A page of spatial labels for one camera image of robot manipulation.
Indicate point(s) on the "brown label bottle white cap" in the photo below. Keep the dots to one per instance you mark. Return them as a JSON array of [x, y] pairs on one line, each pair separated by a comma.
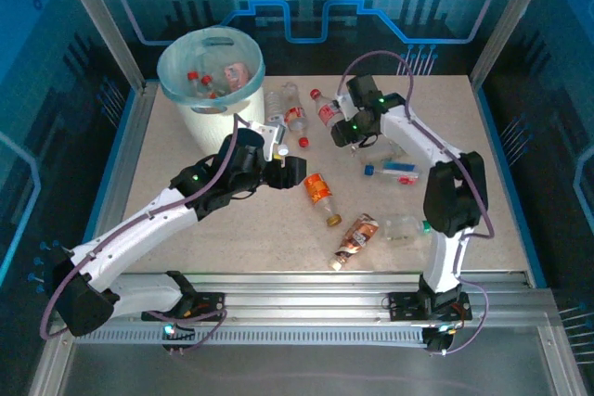
[[357, 236]]

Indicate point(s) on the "clear bottle green cap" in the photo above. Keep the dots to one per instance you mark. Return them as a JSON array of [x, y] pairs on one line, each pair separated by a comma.
[[404, 229]]

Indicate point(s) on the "red label plastic bottle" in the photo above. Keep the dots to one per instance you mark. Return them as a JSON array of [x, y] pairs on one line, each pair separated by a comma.
[[212, 95]]

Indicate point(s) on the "white plastic bin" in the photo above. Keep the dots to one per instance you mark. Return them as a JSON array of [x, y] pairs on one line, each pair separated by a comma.
[[218, 131]]

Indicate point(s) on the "orange label bottle gold cap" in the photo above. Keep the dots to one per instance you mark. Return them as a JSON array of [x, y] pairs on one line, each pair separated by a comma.
[[316, 189]]

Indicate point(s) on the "blue cap blue label bottle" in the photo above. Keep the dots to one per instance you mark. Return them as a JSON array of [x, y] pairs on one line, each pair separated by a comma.
[[394, 169]]

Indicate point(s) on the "black base connector box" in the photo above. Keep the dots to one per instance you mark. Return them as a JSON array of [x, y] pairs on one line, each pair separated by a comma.
[[176, 348], [438, 342]]

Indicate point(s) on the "translucent blue bin liner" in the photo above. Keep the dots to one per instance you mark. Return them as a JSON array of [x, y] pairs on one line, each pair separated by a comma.
[[258, 78]]

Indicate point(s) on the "pink label plastic bottle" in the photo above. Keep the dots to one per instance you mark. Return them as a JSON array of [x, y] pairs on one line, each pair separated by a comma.
[[236, 73]]

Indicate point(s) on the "clear bottle red cap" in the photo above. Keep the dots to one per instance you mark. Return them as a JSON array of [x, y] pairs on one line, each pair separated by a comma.
[[294, 115], [192, 76], [207, 80]]

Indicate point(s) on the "red label bottle red cap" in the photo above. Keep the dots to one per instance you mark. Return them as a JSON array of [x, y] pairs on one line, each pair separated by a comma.
[[328, 113]]

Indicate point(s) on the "aluminium frame post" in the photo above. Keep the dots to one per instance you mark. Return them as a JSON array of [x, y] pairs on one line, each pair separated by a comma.
[[93, 6], [510, 11]]

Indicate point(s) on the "aluminium side rail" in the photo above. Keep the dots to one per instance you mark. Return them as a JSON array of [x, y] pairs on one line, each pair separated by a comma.
[[123, 159]]

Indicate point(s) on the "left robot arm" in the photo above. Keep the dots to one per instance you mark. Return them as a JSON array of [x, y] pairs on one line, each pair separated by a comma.
[[139, 233]]

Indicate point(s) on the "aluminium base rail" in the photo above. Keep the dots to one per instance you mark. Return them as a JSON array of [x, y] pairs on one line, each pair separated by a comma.
[[301, 294]]

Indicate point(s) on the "ribbed clear bottle white cap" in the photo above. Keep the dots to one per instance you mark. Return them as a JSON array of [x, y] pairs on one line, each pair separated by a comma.
[[274, 106]]

